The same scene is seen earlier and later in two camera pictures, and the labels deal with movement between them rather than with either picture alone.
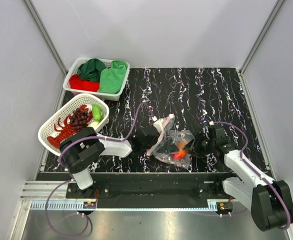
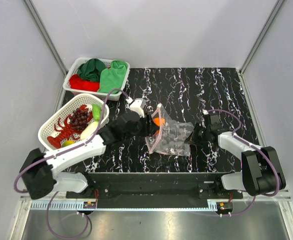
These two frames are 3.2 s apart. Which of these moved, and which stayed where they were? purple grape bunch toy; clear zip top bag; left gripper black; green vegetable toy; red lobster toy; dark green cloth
Moved: clear zip top bag; left gripper black
Stayed: purple grape bunch toy; green vegetable toy; red lobster toy; dark green cloth
